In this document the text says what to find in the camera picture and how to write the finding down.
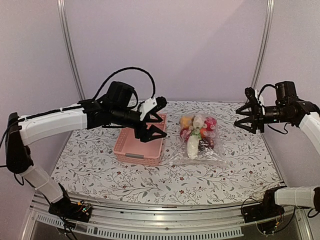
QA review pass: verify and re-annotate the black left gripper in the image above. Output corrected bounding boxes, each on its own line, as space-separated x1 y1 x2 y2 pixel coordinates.
111 105 168 143

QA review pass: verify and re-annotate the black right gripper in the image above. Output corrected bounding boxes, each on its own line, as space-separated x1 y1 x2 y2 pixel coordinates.
234 101 292 134

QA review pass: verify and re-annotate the yellow toy fruit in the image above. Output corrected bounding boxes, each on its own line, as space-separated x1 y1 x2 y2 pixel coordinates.
179 116 193 129

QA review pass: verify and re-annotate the red toy fruit front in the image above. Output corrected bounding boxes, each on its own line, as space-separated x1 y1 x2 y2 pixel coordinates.
179 128 192 141

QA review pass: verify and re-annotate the red toy fruit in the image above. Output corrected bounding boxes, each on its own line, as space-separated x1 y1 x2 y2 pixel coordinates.
179 128 192 141
203 117 217 132

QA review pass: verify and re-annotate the pink perforated plastic basket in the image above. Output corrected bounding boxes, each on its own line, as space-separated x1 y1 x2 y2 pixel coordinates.
113 128 165 167

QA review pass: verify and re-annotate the white toy vegetable front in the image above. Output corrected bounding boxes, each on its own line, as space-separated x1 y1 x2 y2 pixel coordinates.
187 135 200 159

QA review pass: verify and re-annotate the white toy vegetable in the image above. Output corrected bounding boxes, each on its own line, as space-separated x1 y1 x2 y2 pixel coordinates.
187 135 200 159
192 114 205 128

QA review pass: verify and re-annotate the clear zip top bag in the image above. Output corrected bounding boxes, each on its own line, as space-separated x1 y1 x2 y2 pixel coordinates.
168 113 228 168

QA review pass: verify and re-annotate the dark purple toy fruit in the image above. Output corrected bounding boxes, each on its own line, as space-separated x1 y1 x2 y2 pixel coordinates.
198 139 215 153

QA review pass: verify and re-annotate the orange toy fruit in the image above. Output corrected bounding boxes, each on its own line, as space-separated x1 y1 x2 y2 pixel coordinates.
199 128 208 139

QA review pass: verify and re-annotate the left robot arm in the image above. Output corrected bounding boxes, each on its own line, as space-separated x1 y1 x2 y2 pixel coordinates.
2 81 167 217

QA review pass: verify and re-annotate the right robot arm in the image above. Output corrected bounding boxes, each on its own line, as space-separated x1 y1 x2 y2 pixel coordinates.
233 81 320 218

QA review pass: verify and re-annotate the floral patterned table mat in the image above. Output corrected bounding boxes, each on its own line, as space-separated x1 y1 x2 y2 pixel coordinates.
51 101 283 205

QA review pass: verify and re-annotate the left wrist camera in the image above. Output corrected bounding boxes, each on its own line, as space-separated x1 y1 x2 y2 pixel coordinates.
137 96 167 121

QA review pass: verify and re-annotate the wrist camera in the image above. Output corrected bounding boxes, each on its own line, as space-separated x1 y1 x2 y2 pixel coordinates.
137 96 167 121
244 87 265 115

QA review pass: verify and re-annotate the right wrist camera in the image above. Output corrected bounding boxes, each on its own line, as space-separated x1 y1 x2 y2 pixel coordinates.
244 87 265 115

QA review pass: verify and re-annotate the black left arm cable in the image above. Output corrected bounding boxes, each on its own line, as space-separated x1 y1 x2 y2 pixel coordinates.
91 66 156 103

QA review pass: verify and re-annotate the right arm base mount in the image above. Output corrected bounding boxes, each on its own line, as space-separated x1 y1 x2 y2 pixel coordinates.
240 200 285 223

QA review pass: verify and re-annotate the aluminium front rail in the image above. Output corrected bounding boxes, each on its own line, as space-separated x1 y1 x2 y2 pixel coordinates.
20 193 316 240

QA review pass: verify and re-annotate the right aluminium frame post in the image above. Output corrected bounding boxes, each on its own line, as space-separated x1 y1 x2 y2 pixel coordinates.
251 0 275 89

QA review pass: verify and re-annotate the aluminium frame post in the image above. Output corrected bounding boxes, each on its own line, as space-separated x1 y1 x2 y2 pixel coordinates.
251 0 275 89
56 0 86 100

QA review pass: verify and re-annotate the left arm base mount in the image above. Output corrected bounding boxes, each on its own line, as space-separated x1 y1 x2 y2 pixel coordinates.
48 197 93 223

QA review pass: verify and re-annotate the left aluminium frame post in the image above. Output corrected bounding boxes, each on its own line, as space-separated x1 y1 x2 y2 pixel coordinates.
56 0 86 100

